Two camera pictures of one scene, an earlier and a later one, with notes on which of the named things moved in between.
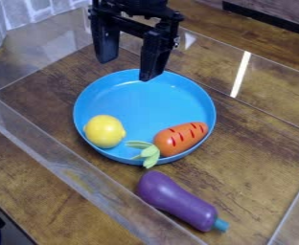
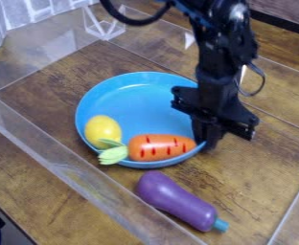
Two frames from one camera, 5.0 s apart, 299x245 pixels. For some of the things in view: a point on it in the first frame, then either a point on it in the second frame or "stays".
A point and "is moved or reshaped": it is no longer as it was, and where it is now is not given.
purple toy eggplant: x=179 y=204 stays
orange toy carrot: x=171 y=141 is moved or reshaped
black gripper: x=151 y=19 to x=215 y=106
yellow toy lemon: x=104 y=131 stays
